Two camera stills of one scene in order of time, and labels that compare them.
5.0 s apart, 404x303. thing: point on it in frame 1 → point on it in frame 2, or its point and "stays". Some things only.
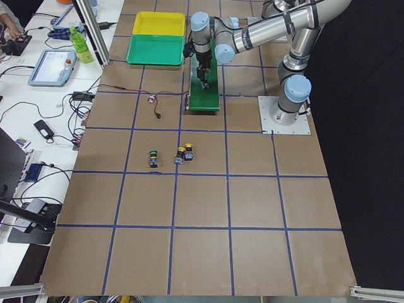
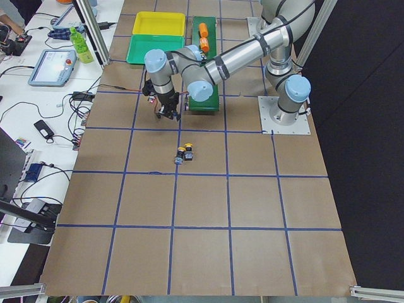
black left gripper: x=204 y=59 → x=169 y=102
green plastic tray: x=158 y=50 stays
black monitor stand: x=31 y=226 stays
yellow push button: x=180 y=157 stays
